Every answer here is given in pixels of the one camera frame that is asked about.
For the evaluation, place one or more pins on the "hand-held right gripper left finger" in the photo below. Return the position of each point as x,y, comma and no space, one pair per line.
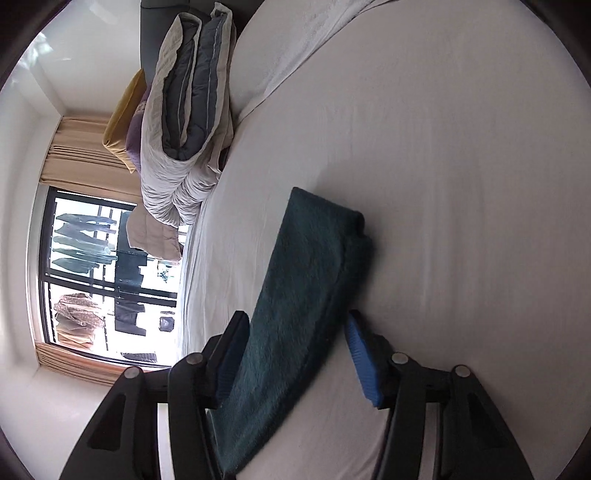
231,364

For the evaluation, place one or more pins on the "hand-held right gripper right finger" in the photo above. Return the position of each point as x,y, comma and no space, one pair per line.
362,364

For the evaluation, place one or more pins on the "dark teal knit garment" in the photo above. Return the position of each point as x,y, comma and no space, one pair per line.
304,286

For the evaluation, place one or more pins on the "dark hanging clothes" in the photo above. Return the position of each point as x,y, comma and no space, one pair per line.
129,295

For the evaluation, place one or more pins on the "row of grey hanging clothes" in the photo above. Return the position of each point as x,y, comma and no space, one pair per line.
78,244

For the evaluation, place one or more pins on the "beige quilted jacket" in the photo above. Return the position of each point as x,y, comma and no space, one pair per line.
152,237

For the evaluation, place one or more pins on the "patterned hanging garment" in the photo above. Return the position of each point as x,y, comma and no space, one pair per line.
78,314

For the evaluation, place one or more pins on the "beige curtain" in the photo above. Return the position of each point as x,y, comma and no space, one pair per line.
78,161
69,362

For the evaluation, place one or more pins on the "folded grey duvet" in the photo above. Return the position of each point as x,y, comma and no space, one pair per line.
171,184

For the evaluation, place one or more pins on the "black framed window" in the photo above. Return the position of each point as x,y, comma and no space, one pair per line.
41,286

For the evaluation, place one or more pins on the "white bed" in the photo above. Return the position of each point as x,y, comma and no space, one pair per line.
461,184

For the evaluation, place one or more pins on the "purple pillow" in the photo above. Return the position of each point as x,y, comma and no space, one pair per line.
135,138

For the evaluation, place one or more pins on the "yellow pillow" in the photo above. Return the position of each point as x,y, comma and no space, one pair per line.
121,124

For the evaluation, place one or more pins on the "white towel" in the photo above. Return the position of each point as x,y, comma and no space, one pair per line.
300,37

